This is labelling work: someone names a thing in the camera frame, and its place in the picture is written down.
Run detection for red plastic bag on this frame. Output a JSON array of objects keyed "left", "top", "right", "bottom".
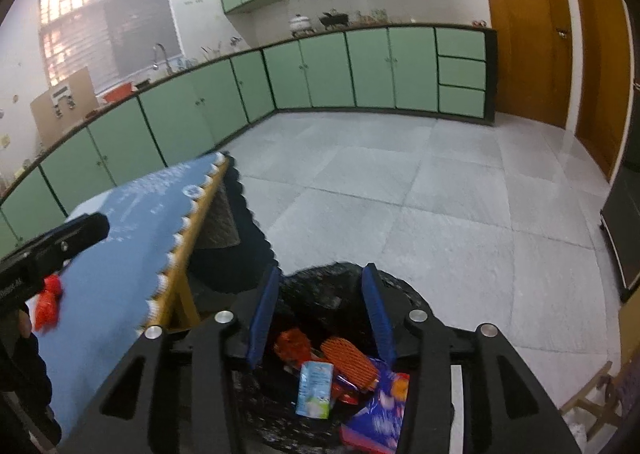
[{"left": 34, "top": 274, "right": 63, "bottom": 332}]

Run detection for blue white snack bag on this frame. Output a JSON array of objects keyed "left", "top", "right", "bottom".
[{"left": 340, "top": 359, "right": 410, "bottom": 454}]

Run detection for green white milk carton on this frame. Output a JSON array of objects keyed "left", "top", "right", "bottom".
[{"left": 296, "top": 361, "right": 333, "bottom": 419}]

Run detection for orange foam fruit net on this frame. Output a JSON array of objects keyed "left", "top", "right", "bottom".
[{"left": 320, "top": 337, "right": 378, "bottom": 391}]

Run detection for black bagged trash bin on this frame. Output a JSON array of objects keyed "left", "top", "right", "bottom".
[{"left": 232, "top": 263, "right": 425, "bottom": 453}]

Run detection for green lower kitchen cabinets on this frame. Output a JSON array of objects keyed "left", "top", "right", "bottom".
[{"left": 1, "top": 23, "right": 498, "bottom": 253}]

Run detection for dark gloved left hand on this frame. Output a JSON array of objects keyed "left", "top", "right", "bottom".
[{"left": 1, "top": 304, "right": 62, "bottom": 453}]

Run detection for wooden table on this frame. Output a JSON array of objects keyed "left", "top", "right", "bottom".
[{"left": 142, "top": 152, "right": 240, "bottom": 330}]

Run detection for blue table mat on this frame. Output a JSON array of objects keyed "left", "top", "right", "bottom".
[{"left": 37, "top": 152, "right": 224, "bottom": 434}]

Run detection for small wooden stool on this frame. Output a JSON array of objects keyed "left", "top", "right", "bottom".
[{"left": 559, "top": 358, "right": 639, "bottom": 448}]

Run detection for cardboard box on counter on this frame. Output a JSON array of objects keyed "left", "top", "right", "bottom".
[{"left": 30, "top": 68, "right": 99, "bottom": 148}]

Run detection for red basin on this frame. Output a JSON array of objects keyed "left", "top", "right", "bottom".
[{"left": 102, "top": 82, "right": 134, "bottom": 104}]

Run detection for dark glass cabinet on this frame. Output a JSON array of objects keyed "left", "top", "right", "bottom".
[{"left": 598, "top": 78, "right": 640, "bottom": 303}]

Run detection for chrome sink faucet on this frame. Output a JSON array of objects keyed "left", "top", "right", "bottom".
[{"left": 152, "top": 43, "right": 174, "bottom": 76}]

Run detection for window with blinds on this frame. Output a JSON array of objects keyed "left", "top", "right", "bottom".
[{"left": 38, "top": 0, "right": 183, "bottom": 92}]

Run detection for white cooking pot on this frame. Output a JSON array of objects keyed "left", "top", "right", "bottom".
[{"left": 288, "top": 14, "right": 314, "bottom": 37}]

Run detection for black wok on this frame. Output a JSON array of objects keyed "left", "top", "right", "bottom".
[{"left": 319, "top": 11, "right": 349, "bottom": 31}]

